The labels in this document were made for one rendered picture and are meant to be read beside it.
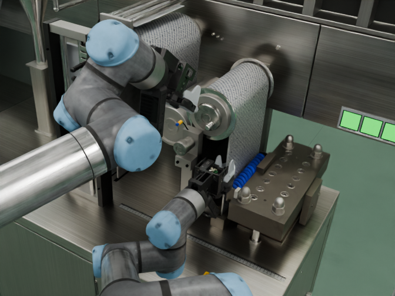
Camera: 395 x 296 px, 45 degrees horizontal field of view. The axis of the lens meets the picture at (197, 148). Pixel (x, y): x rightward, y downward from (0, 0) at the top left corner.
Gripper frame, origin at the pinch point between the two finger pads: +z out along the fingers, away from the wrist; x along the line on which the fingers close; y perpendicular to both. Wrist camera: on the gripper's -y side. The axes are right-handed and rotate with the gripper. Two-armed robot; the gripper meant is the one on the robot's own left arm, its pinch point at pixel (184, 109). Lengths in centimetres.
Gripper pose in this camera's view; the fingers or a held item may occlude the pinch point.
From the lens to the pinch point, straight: 107.0
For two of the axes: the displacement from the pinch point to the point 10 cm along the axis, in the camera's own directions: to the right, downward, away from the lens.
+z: 3.6, 1.9, 9.2
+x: -8.6, -3.1, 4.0
